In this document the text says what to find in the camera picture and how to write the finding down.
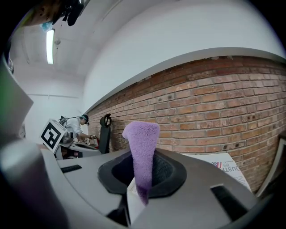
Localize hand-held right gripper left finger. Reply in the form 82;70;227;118
0;57;70;229

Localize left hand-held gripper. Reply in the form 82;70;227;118
40;119;75;161

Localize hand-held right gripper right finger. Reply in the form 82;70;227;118
126;178;149;226

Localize purple fluffy cloth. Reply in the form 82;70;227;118
122;120;161;206

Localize gray desk phone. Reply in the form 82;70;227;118
40;147;270;229

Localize black office chair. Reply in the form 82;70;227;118
98;113;113;154

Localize long ceiling light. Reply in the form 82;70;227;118
46;28;56;65

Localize white printed poster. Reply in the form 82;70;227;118
182;153;254;194

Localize blue face mask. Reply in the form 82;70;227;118
39;21;54;33

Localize person's head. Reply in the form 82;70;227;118
21;0;67;29

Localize black head-worn camera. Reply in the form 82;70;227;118
52;0;85;27

